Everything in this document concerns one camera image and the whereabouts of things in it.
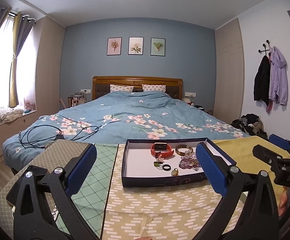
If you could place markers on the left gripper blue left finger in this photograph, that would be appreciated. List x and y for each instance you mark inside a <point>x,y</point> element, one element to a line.
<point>65,182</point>

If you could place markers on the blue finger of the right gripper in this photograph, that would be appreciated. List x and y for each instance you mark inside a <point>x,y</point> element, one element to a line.
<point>280,142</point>
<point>276,161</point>

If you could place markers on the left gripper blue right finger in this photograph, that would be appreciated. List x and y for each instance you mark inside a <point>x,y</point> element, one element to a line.
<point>231,183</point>

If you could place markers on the orange smart watch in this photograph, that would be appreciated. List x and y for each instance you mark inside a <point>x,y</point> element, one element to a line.
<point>161,150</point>

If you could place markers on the dark blue jewelry tray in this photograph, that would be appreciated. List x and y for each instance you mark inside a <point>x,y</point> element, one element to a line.
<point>141,169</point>

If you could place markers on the dark clothes pile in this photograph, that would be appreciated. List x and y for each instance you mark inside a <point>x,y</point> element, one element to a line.
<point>250,124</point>

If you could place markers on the black hanging jacket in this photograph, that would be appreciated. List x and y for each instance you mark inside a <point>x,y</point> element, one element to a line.
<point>262,81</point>

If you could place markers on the lilac hanging jacket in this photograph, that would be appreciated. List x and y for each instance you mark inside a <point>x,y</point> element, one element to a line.
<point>278,88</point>

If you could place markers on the patchwork patterned cloth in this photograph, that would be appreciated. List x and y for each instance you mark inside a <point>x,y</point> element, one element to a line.
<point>174,212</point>

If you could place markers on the right bedside socket panel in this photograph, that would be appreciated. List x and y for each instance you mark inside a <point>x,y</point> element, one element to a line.
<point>190,94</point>

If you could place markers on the blue floral duvet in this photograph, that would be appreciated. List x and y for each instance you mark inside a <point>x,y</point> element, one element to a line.
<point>113,119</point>

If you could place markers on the left bedside clutter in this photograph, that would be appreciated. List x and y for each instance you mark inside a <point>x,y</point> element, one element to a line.
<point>79,98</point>

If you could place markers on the right floral pillow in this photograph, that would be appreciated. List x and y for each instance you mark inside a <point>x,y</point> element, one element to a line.
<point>158,88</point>

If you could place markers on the floral pillow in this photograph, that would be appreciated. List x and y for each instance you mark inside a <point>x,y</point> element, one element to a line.
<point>116,88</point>
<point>158,88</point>

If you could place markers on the wooden headboard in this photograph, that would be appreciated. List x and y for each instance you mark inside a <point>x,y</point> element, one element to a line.
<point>101,84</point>

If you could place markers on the left floral pillow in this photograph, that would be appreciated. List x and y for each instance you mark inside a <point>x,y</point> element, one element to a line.
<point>116,88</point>

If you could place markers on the green leaf picture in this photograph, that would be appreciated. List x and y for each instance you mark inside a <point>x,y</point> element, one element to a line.
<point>157,47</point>

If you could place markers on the white flower picture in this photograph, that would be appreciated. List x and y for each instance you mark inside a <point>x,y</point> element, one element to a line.
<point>135,46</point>

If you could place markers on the pink flower picture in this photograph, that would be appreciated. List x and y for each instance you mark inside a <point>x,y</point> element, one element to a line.
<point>114,46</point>

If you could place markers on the right purple yellow curtain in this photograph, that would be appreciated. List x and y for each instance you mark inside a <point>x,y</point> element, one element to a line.
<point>22,27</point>

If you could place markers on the wall coat hook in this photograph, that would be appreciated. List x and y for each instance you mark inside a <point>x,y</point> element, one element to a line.
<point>266,48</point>

